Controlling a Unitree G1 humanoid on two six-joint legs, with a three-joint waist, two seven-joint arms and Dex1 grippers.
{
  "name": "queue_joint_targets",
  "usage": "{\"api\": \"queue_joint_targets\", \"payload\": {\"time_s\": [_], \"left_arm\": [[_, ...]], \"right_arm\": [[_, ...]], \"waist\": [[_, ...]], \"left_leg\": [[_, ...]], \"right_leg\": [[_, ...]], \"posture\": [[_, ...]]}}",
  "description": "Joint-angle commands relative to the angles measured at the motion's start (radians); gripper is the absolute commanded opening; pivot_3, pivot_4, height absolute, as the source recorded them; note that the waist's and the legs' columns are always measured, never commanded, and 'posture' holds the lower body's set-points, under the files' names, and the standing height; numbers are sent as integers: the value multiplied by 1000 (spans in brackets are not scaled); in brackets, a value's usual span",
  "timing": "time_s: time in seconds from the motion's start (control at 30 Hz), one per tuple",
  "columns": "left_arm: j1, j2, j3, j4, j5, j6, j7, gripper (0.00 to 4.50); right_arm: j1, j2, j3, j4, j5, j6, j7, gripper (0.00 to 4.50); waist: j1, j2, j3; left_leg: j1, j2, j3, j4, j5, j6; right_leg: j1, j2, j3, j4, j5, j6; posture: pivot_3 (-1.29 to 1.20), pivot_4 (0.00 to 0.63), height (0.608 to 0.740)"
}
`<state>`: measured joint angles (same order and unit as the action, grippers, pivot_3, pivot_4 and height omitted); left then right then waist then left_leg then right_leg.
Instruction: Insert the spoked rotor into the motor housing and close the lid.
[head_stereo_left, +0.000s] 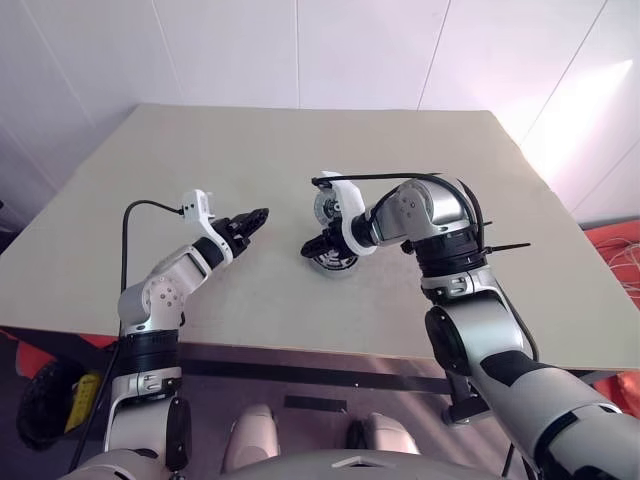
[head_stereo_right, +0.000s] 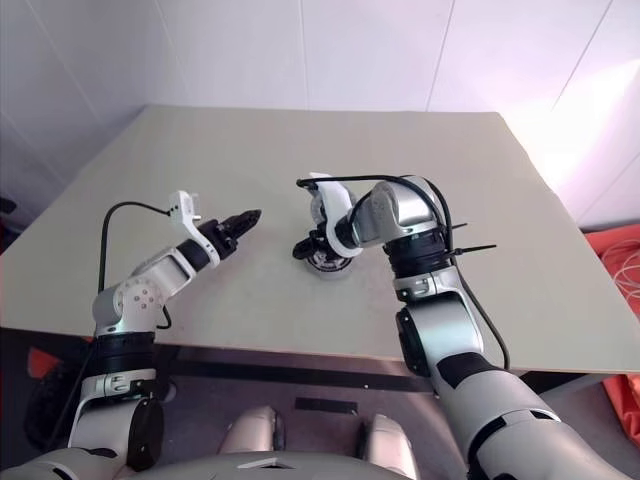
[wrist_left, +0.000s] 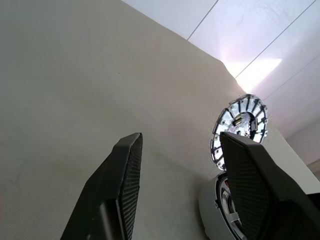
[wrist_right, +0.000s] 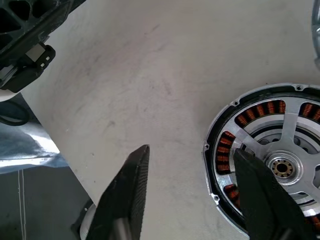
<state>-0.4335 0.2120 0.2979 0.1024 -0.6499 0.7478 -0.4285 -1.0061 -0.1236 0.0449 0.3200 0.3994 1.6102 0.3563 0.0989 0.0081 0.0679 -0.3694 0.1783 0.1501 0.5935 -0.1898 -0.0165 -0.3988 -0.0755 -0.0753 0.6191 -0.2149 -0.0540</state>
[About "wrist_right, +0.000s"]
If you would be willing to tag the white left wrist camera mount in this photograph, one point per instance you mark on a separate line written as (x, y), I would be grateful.
(5, 96)

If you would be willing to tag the motor stator housing copper coils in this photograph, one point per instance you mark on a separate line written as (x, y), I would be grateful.
(260, 110)

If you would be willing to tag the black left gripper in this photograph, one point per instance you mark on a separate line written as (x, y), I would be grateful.
(22, 70)

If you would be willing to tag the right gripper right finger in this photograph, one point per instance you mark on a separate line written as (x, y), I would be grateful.
(265, 207)

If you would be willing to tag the silver spoked motor rotor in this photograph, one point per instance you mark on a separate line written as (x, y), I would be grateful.
(290, 125)

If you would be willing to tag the silver metal part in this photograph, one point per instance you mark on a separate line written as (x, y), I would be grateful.
(316, 37)

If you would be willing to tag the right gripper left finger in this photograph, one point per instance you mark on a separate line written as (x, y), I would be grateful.
(122, 200)

